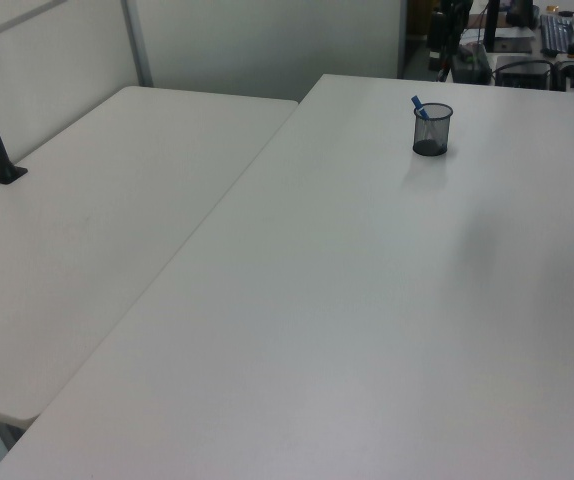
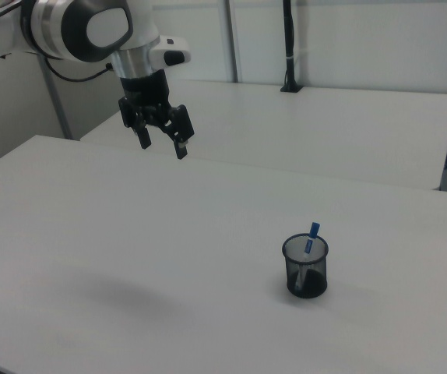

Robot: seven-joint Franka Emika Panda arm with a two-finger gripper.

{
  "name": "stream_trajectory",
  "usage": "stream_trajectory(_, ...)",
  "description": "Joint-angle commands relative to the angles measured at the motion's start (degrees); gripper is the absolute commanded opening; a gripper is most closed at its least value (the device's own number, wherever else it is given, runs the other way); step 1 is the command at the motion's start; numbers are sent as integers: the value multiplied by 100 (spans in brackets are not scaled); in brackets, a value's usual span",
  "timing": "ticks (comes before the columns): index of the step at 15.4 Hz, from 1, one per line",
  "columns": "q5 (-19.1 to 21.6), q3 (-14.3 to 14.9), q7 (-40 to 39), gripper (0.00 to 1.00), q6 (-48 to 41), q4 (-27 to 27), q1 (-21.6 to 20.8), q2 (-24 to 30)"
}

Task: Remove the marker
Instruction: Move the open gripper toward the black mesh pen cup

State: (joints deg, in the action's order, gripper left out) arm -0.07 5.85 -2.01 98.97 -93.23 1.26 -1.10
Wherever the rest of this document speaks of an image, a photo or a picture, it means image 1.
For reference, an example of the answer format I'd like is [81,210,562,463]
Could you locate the blue capped marker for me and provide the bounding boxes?
[411,95,438,146]

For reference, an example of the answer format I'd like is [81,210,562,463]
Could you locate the black mesh pen cup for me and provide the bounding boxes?
[412,102,454,157]

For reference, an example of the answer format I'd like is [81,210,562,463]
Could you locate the black and green tool case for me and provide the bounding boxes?
[449,43,493,84]

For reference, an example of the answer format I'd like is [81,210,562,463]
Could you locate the black tripod poles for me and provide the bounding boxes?
[426,0,472,84]

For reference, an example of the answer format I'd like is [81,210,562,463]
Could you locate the black box device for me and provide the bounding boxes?
[494,54,554,91]

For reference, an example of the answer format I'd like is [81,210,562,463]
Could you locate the black monitor stand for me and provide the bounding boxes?
[481,0,502,52]

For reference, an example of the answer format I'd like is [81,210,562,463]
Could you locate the black computer keyboard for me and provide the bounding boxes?
[538,13,574,57]

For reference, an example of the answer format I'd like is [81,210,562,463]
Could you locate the grey metal partition post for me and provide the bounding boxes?
[120,0,155,88]

